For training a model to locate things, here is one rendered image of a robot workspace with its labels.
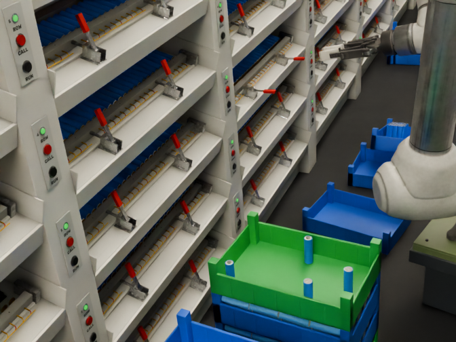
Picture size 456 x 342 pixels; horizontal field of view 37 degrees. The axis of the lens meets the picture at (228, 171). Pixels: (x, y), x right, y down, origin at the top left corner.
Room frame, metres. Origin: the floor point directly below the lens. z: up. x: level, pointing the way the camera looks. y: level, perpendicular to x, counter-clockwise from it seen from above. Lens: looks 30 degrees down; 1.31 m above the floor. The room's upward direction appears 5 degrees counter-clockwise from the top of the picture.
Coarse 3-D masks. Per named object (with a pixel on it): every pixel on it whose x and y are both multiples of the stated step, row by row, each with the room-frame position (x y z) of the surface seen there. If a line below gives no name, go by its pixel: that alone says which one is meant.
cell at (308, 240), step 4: (308, 236) 1.16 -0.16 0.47; (304, 240) 1.15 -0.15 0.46; (308, 240) 1.15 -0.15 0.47; (312, 240) 1.15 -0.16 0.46; (304, 244) 1.15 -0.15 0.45; (308, 244) 1.15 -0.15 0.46; (312, 244) 1.15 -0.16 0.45; (304, 248) 1.15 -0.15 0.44; (308, 248) 1.15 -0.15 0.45; (312, 248) 1.15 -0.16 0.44; (304, 252) 1.15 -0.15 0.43; (308, 252) 1.15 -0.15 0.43; (312, 252) 1.15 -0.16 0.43; (308, 256) 1.15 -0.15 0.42; (312, 256) 1.15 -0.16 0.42; (308, 260) 1.15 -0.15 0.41; (312, 260) 1.15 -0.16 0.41
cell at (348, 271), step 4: (344, 268) 1.04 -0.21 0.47; (348, 268) 1.04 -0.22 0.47; (352, 268) 1.04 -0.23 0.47; (344, 272) 1.03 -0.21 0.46; (348, 272) 1.03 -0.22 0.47; (352, 272) 1.03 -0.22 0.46; (344, 276) 1.03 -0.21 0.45; (348, 276) 1.03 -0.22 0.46; (352, 276) 1.03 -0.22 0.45; (344, 280) 1.03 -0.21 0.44; (348, 280) 1.03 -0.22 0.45; (352, 280) 1.03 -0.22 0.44; (344, 284) 1.03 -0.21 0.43; (348, 284) 1.03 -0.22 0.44; (352, 284) 1.03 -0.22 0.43; (344, 288) 1.03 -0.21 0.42; (348, 288) 1.03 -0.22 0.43; (352, 288) 1.03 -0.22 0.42; (352, 292) 1.03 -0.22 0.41
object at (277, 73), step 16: (272, 32) 2.26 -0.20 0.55; (288, 32) 2.23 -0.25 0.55; (304, 32) 2.21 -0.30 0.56; (304, 48) 2.19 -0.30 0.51; (272, 64) 2.04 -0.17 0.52; (288, 64) 2.05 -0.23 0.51; (256, 80) 1.92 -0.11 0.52; (272, 80) 1.93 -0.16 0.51; (240, 96) 1.81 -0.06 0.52; (240, 112) 1.72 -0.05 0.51
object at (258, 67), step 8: (288, 40) 2.20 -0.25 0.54; (280, 48) 2.12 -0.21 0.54; (288, 48) 2.15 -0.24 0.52; (272, 56) 2.05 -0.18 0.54; (256, 64) 1.97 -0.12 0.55; (264, 64) 1.99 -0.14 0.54; (248, 72) 1.91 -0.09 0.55; (256, 72) 1.93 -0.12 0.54; (240, 80) 1.86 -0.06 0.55; (248, 80) 1.87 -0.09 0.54; (240, 88) 1.82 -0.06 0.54
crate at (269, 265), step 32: (256, 224) 1.24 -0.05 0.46; (224, 256) 1.14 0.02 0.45; (256, 256) 1.19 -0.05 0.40; (288, 256) 1.18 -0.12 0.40; (320, 256) 1.17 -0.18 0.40; (352, 256) 1.14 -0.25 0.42; (224, 288) 1.07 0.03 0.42; (256, 288) 1.03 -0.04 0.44; (288, 288) 1.07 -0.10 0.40; (320, 288) 1.06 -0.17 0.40; (320, 320) 0.97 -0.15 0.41; (352, 320) 0.95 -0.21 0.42
